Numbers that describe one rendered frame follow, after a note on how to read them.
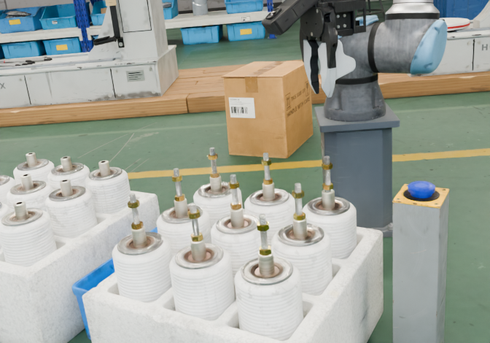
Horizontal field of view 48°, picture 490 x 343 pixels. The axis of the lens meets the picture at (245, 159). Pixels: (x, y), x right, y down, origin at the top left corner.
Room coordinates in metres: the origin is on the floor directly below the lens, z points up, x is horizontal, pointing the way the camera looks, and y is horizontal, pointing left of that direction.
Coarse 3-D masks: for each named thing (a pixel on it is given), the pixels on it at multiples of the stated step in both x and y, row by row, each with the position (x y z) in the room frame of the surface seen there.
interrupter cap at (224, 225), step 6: (228, 216) 0.89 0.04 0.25; (246, 216) 0.88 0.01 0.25; (252, 216) 0.88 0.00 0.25; (222, 222) 0.87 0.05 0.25; (228, 222) 0.87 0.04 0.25; (246, 222) 0.87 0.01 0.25; (252, 222) 0.86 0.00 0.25; (222, 228) 0.84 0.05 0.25; (228, 228) 0.84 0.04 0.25; (234, 228) 0.84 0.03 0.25; (240, 228) 0.84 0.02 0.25; (246, 228) 0.84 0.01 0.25; (252, 228) 0.83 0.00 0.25; (234, 234) 0.82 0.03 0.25
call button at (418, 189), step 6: (408, 186) 0.78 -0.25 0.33; (414, 186) 0.77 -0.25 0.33; (420, 186) 0.77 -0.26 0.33; (426, 186) 0.77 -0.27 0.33; (432, 186) 0.76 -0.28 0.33; (414, 192) 0.76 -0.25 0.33; (420, 192) 0.75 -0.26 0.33; (426, 192) 0.75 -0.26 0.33; (432, 192) 0.76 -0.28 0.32; (420, 198) 0.76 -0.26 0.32
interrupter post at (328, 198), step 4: (324, 192) 0.89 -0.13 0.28; (332, 192) 0.89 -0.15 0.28; (324, 196) 0.89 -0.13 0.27; (328, 196) 0.89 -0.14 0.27; (332, 196) 0.89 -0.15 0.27; (324, 200) 0.89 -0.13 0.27; (328, 200) 0.89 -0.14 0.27; (332, 200) 0.89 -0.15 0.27; (324, 204) 0.89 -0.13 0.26; (328, 204) 0.89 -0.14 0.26; (332, 204) 0.89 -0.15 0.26; (324, 208) 0.89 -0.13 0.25; (328, 208) 0.89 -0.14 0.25; (332, 208) 0.89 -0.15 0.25
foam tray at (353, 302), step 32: (352, 256) 0.84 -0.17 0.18; (96, 288) 0.81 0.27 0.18; (352, 288) 0.78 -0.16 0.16; (96, 320) 0.78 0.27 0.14; (128, 320) 0.74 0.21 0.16; (160, 320) 0.71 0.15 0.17; (192, 320) 0.70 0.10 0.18; (224, 320) 0.69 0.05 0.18; (320, 320) 0.67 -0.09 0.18; (352, 320) 0.77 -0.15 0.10
